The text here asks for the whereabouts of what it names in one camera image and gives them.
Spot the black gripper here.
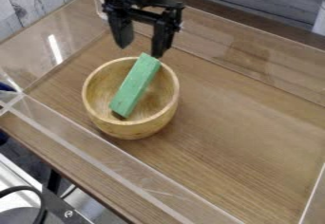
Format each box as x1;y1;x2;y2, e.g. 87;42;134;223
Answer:
102;0;185;58

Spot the green rectangular block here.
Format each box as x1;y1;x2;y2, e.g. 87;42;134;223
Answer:
110;53;162;118

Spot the brown wooden bowl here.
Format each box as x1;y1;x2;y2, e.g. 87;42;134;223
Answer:
82;53;181;140

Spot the black table leg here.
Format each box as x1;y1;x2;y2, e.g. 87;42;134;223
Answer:
47;170;63;195

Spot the clear acrylic tray wall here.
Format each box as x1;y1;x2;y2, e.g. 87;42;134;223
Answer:
0;0;325;224

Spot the black metal bracket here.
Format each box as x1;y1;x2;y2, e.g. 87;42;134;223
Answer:
40;189;94;224

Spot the black cable loop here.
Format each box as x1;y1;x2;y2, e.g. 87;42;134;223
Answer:
0;185;49;224

